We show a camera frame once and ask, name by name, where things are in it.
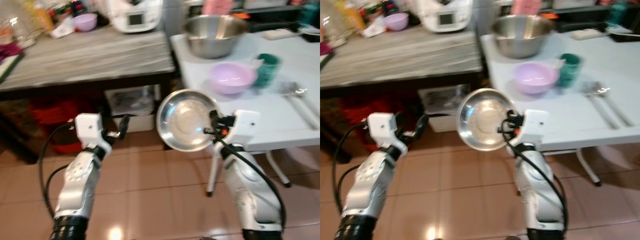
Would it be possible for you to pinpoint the round steel plate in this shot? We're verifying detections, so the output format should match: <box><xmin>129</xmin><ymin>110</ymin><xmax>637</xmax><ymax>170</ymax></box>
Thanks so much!
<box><xmin>456</xmin><ymin>88</ymin><xmax>516</xmax><ymax>152</ymax></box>
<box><xmin>156</xmin><ymin>88</ymin><xmax>221</xmax><ymax>153</ymax></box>

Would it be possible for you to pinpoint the white storage box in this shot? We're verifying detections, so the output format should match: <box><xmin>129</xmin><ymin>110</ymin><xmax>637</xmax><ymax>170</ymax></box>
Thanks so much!
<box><xmin>417</xmin><ymin>85</ymin><xmax>464</xmax><ymax>134</ymax></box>
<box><xmin>104</xmin><ymin>85</ymin><xmax>159</xmax><ymax>134</ymax></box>

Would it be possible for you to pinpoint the large pink plastic bowl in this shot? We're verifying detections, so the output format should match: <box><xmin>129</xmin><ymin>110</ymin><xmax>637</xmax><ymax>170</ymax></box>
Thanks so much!
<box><xmin>208</xmin><ymin>62</ymin><xmax>259</xmax><ymax>96</ymax></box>
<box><xmin>513</xmin><ymin>62</ymin><xmax>560</xmax><ymax>96</ymax></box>

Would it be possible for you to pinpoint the red plastic container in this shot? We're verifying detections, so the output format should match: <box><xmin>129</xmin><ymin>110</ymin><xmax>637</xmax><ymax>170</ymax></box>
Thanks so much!
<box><xmin>344</xmin><ymin>94</ymin><xmax>418</xmax><ymax>151</ymax></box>
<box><xmin>29</xmin><ymin>94</ymin><xmax>108</xmax><ymax>155</ymax></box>

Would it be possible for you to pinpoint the white folding table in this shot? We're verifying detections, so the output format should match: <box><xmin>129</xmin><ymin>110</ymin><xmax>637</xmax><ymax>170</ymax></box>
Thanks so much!
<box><xmin>169</xmin><ymin>24</ymin><xmax>321</xmax><ymax>197</ymax></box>
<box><xmin>479</xmin><ymin>24</ymin><xmax>640</xmax><ymax>188</ymax></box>

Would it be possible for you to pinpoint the grey marble counter table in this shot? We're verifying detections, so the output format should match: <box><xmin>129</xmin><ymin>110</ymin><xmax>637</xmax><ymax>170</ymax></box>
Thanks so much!
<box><xmin>0</xmin><ymin>25</ymin><xmax>177</xmax><ymax>166</ymax></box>
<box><xmin>320</xmin><ymin>26</ymin><xmax>485</xmax><ymax>163</ymax></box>

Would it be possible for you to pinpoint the green plastic cup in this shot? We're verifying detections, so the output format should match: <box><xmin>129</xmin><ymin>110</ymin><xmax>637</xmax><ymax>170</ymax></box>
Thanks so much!
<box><xmin>557</xmin><ymin>53</ymin><xmax>583</xmax><ymax>89</ymax></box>
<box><xmin>255</xmin><ymin>53</ymin><xmax>281</xmax><ymax>89</ymax></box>

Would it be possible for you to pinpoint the large steel mixing bowl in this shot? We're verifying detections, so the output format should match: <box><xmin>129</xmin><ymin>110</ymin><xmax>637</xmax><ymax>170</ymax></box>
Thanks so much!
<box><xmin>183</xmin><ymin>14</ymin><xmax>251</xmax><ymax>60</ymax></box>
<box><xmin>492</xmin><ymin>14</ymin><xmax>555</xmax><ymax>60</ymax></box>

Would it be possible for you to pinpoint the steel spoon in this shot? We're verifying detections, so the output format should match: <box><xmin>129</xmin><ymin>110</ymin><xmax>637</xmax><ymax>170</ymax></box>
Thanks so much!
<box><xmin>294</xmin><ymin>87</ymin><xmax>321</xmax><ymax>118</ymax></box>
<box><xmin>596</xmin><ymin>87</ymin><xmax>635</xmax><ymax>127</ymax></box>

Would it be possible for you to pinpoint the small pink bowl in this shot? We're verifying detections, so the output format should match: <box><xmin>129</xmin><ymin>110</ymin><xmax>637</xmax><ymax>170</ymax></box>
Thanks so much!
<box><xmin>383</xmin><ymin>12</ymin><xmax>410</xmax><ymax>32</ymax></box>
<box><xmin>72</xmin><ymin>13</ymin><xmax>99</xmax><ymax>33</ymax></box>

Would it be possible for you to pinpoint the flat white rectangular item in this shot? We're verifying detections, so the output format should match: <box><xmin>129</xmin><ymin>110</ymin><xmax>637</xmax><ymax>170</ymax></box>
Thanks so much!
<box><xmin>569</xmin><ymin>28</ymin><xmax>609</xmax><ymax>41</ymax></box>
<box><xmin>262</xmin><ymin>28</ymin><xmax>301</xmax><ymax>41</ymax></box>

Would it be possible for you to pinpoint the white kitchen appliance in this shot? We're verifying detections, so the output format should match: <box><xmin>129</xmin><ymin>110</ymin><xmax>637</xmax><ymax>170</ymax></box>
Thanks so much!
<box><xmin>106</xmin><ymin>0</ymin><xmax>164</xmax><ymax>34</ymax></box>
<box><xmin>416</xmin><ymin>0</ymin><xmax>474</xmax><ymax>34</ymax></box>

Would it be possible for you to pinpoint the pink cloth item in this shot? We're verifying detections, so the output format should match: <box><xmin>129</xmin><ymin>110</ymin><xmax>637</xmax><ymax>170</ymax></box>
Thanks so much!
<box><xmin>202</xmin><ymin>0</ymin><xmax>234</xmax><ymax>16</ymax></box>
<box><xmin>509</xmin><ymin>0</ymin><xmax>542</xmax><ymax>16</ymax></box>

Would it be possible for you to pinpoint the black tray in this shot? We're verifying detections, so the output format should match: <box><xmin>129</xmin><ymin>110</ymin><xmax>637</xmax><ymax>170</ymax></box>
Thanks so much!
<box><xmin>299</xmin><ymin>26</ymin><xmax>321</xmax><ymax>44</ymax></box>
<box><xmin>607</xmin><ymin>25</ymin><xmax>640</xmax><ymax>44</ymax></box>

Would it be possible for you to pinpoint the yellow bottle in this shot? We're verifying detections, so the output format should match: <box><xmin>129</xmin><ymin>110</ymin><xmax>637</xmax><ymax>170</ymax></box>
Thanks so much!
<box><xmin>337</xmin><ymin>0</ymin><xmax>367</xmax><ymax>32</ymax></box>
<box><xmin>30</xmin><ymin>1</ymin><xmax>56</xmax><ymax>32</ymax></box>

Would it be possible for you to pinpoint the clear plastic bottle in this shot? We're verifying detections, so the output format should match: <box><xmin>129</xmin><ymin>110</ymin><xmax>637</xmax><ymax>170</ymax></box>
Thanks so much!
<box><xmin>320</xmin><ymin>14</ymin><xmax>347</xmax><ymax>45</ymax></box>
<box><xmin>0</xmin><ymin>9</ymin><xmax>32</xmax><ymax>45</ymax></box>

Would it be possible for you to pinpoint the teal container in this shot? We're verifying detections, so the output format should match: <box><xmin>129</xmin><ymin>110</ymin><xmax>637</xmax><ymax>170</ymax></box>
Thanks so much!
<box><xmin>300</xmin><ymin>2</ymin><xmax>321</xmax><ymax>27</ymax></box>
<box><xmin>608</xmin><ymin>2</ymin><xmax>629</xmax><ymax>27</ymax></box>

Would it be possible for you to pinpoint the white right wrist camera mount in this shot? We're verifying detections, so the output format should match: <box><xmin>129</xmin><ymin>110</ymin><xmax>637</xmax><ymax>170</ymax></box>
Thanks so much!
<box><xmin>227</xmin><ymin>109</ymin><xmax>261</xmax><ymax>151</ymax></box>
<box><xmin>519</xmin><ymin>109</ymin><xmax>550</xmax><ymax>147</ymax></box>

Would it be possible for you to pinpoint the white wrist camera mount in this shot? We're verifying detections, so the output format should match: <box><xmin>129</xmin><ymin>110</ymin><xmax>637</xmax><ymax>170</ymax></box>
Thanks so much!
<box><xmin>519</xmin><ymin>109</ymin><xmax>550</xmax><ymax>147</ymax></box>
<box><xmin>367</xmin><ymin>112</ymin><xmax>406</xmax><ymax>151</ymax></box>
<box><xmin>74</xmin><ymin>113</ymin><xmax>112</xmax><ymax>151</ymax></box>
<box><xmin>227</xmin><ymin>109</ymin><xmax>261</xmax><ymax>151</ymax></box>

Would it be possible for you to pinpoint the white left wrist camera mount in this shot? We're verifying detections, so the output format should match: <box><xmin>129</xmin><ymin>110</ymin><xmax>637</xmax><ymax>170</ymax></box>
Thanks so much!
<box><xmin>367</xmin><ymin>112</ymin><xmax>406</xmax><ymax>151</ymax></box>
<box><xmin>74</xmin><ymin>113</ymin><xmax>112</xmax><ymax>151</ymax></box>

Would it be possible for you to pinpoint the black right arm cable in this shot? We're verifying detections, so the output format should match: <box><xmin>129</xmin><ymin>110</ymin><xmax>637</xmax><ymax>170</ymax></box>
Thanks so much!
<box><xmin>212</xmin><ymin>131</ymin><xmax>287</xmax><ymax>231</ymax></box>
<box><xmin>502</xmin><ymin>131</ymin><xmax>570</xmax><ymax>231</ymax></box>

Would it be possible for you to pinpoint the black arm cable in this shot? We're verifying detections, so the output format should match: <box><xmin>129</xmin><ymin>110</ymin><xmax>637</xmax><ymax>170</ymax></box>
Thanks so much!
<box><xmin>502</xmin><ymin>131</ymin><xmax>570</xmax><ymax>231</ymax></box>
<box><xmin>212</xmin><ymin>131</ymin><xmax>287</xmax><ymax>231</ymax></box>
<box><xmin>331</xmin><ymin>120</ymin><xmax>371</xmax><ymax>216</ymax></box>
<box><xmin>38</xmin><ymin>120</ymin><xmax>77</xmax><ymax>218</ymax></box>

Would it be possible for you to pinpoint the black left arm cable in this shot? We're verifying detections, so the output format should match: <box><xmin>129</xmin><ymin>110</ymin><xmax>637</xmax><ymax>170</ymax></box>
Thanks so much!
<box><xmin>38</xmin><ymin>120</ymin><xmax>77</xmax><ymax>218</ymax></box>
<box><xmin>331</xmin><ymin>120</ymin><xmax>371</xmax><ymax>216</ymax></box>

